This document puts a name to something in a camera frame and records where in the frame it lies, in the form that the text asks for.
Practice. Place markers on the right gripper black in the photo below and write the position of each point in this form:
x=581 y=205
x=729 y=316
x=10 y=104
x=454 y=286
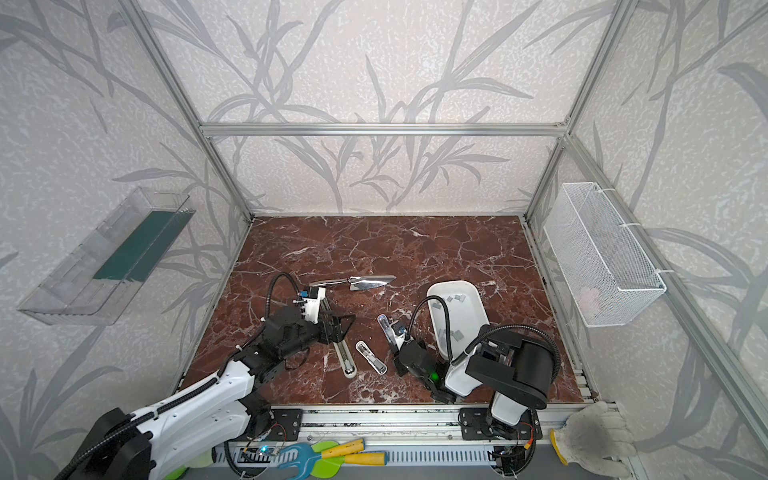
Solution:
x=405 y=351

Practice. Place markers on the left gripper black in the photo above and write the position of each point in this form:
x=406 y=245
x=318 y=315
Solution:
x=330 y=325

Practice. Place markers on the small white stapler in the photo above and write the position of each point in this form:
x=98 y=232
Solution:
x=378 y=365

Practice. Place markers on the black white stapler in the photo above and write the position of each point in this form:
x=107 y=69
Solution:
x=346 y=360

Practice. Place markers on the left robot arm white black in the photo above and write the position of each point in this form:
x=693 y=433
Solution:
x=152 y=442

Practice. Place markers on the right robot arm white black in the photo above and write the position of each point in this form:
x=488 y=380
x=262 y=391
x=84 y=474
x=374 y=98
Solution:
x=517 y=362

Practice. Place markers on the white plastic tray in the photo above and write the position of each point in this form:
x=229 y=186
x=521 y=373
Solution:
x=468 y=316

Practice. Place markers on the pink object in basket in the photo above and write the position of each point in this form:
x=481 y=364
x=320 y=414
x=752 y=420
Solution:
x=588 y=301

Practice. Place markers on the white knit work glove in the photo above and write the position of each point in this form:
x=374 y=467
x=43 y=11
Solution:
x=592 y=437

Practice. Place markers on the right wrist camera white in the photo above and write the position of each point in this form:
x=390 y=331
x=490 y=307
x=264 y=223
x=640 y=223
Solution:
x=399 y=329

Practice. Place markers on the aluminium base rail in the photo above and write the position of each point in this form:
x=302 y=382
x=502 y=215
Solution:
x=411 y=434

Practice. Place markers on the green trowel yellow handle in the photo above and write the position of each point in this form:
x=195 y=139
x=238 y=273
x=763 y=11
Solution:
x=326 y=468

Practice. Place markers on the white wire mesh basket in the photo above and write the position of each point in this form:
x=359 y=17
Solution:
x=595 y=247

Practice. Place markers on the clear acrylic wall shelf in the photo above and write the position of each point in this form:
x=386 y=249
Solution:
x=96 y=282

